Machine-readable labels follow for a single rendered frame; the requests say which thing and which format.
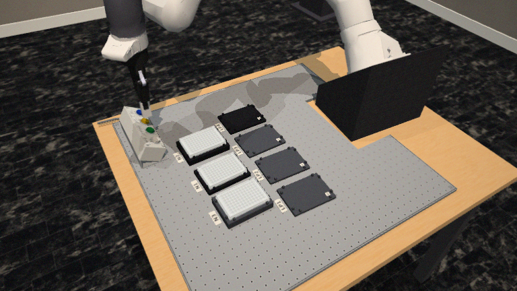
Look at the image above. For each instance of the white button panel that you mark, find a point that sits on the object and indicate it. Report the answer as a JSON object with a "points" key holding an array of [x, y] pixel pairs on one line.
{"points": [[145, 141]]}

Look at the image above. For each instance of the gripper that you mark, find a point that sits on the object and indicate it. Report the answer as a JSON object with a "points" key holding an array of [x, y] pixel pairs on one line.
{"points": [[137, 70]]}

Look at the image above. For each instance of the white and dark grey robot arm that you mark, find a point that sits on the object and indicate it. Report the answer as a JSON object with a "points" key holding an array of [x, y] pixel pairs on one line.
{"points": [[365, 44]]}

